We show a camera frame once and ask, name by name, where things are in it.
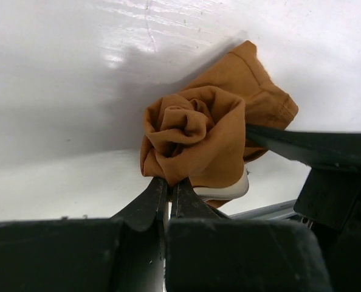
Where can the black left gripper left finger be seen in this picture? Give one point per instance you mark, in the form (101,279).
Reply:
(121,253)

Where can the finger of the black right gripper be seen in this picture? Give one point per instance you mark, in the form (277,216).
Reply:
(332,151)

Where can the brown underwear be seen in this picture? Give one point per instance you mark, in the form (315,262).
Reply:
(199,133)

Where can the aluminium front rail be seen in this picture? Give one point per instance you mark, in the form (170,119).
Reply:
(280,211)

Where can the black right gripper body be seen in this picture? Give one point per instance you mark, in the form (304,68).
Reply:
(330,205)

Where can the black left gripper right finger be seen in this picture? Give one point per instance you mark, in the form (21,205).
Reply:
(207,252)

